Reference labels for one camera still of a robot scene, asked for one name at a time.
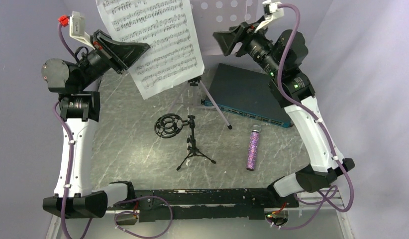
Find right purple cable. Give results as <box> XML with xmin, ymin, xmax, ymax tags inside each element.
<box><xmin>265</xmin><ymin>2</ymin><xmax>355</xmax><ymax>231</ymax></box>

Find purple glitter microphone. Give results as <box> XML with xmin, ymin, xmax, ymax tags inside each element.
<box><xmin>246</xmin><ymin>125</ymin><xmax>261</xmax><ymax>171</ymax></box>

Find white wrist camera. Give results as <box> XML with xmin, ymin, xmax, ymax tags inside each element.
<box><xmin>254</xmin><ymin>0</ymin><xmax>285</xmax><ymax>33</ymax></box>
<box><xmin>58</xmin><ymin>11</ymin><xmax>93</xmax><ymax>48</ymax></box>

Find purple cable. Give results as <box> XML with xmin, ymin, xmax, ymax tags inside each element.
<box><xmin>265</xmin><ymin>2</ymin><xmax>355</xmax><ymax>231</ymax></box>
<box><xmin>53</xmin><ymin>23</ymin><xmax>174</xmax><ymax>239</ymax></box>

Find sheet music page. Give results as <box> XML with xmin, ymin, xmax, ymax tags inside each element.
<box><xmin>96</xmin><ymin>0</ymin><xmax>205</xmax><ymax>100</ymax></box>

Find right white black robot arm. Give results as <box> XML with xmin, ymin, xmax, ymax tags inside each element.
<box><xmin>213</xmin><ymin>22</ymin><xmax>355</xmax><ymax>207</ymax></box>

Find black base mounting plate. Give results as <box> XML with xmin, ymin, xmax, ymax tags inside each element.
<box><xmin>108</xmin><ymin>188</ymin><xmax>300</xmax><ymax>223</ymax></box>

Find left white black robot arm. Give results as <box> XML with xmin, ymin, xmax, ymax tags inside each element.
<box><xmin>41</xmin><ymin>30</ymin><xmax>150</xmax><ymax>219</ymax></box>

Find dark blue rack unit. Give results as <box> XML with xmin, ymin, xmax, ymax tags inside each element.
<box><xmin>208</xmin><ymin>63</ymin><xmax>293</xmax><ymax>128</ymax></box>

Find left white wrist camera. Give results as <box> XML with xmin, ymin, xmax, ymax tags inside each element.
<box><xmin>58</xmin><ymin>11</ymin><xmax>93</xmax><ymax>48</ymax></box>

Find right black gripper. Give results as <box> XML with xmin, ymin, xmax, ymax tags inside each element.
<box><xmin>212</xmin><ymin>15</ymin><xmax>282</xmax><ymax>79</ymax></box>

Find black microphone shock mount stand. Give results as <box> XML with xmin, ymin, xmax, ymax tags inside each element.
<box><xmin>154</xmin><ymin>113</ymin><xmax>216</xmax><ymax>171</ymax></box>

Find lilac perforated music stand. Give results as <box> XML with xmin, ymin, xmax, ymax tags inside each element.
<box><xmin>166</xmin><ymin>0</ymin><xmax>259</xmax><ymax>129</ymax></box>

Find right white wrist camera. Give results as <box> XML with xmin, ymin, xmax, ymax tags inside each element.
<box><xmin>254</xmin><ymin>0</ymin><xmax>285</xmax><ymax>33</ymax></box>

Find aluminium frame rail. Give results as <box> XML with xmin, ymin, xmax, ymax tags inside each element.
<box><xmin>42</xmin><ymin>190</ymin><xmax>335</xmax><ymax>218</ymax></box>

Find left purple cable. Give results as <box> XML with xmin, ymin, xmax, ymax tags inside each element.
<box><xmin>53</xmin><ymin>23</ymin><xmax>174</xmax><ymax>239</ymax></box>

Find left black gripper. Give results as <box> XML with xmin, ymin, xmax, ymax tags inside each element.
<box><xmin>76</xmin><ymin>29</ymin><xmax>149</xmax><ymax>91</ymax></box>

